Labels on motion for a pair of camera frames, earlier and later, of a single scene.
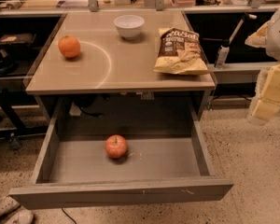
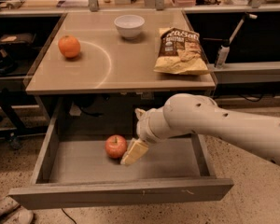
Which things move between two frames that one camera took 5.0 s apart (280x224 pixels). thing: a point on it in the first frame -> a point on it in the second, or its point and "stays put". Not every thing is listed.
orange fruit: x=69 y=46 stays put
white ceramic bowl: x=130 y=26 stays put
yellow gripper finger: x=275 y=92 -> x=151 y=127
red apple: x=116 y=147 stays put
